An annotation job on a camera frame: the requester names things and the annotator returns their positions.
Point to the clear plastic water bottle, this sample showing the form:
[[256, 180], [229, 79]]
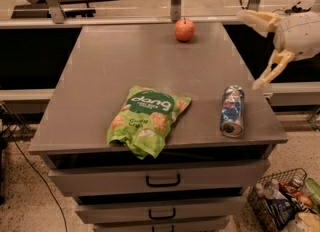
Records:
[[272, 190]]

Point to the grey drawer cabinet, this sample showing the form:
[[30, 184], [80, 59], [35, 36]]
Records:
[[107, 61]]

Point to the red snack package in basket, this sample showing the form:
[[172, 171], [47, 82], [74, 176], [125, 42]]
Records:
[[294, 192]]

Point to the top grey drawer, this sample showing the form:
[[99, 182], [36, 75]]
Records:
[[153, 179]]

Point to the green item in basket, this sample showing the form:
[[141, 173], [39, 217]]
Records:
[[312, 189]]

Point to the bottom grey drawer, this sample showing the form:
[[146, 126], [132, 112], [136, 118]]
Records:
[[202, 225]]

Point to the left metal bracket post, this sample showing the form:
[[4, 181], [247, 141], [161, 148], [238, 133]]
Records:
[[56, 12]]

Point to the grey drawer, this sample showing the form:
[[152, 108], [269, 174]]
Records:
[[202, 225], [153, 179], [160, 211]]

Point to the green dong chips bag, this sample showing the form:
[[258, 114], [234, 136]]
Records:
[[145, 119]]

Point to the red apple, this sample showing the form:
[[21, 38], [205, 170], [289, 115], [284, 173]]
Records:
[[184, 29]]

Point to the black wire basket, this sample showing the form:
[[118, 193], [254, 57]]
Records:
[[274, 214]]

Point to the middle grey drawer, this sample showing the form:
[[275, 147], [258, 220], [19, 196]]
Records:
[[160, 211]]

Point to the silver blue redbull can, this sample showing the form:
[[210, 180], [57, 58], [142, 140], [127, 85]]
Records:
[[231, 121]]

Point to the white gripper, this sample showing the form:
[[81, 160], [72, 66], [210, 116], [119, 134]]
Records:
[[297, 37]]

